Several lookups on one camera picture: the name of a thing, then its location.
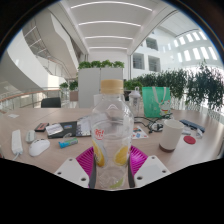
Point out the white cup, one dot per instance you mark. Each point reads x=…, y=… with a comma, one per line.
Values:
x=170, y=135

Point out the green tote bag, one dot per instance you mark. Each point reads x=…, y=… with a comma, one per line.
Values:
x=156, y=101

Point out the small planter with plants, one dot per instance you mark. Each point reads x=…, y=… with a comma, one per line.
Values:
x=73, y=90

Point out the black notebook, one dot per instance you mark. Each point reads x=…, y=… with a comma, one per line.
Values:
x=70, y=128

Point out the row of green hedge plants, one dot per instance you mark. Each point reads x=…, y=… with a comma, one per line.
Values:
x=200, y=86

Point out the tall white planter with plants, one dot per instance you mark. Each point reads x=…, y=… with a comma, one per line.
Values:
x=90, y=83

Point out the black chair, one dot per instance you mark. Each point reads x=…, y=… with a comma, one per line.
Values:
x=50, y=102

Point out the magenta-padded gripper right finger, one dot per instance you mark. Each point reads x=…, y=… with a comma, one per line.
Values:
x=151, y=170

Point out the clear plastic packet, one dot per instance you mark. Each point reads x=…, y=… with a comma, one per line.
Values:
x=199, y=133

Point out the small black red case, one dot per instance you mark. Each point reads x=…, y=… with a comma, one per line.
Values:
x=41, y=126

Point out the ceiling light strips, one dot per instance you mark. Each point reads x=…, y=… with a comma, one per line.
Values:
x=110, y=23

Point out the clear lemon-print drink bottle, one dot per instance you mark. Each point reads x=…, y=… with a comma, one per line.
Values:
x=112, y=133

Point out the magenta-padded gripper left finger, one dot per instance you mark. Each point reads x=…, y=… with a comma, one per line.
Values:
x=71, y=170

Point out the white computer mouse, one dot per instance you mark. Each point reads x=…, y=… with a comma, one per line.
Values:
x=39, y=147

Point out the clear bottle with white lid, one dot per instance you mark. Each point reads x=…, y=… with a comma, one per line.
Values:
x=134, y=101

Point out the small white charger block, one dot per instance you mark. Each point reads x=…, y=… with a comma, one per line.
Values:
x=30, y=136

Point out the flat round red coaster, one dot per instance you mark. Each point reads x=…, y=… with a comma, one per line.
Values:
x=189, y=139

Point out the colourful sticker sheet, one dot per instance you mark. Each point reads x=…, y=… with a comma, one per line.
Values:
x=138, y=133

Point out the white power strip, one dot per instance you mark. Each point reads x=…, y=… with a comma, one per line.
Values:
x=16, y=141

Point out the wooden handrail glass railing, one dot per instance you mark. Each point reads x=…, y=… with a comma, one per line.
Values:
x=23, y=95

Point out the blue green tube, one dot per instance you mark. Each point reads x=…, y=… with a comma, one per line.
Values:
x=68, y=142

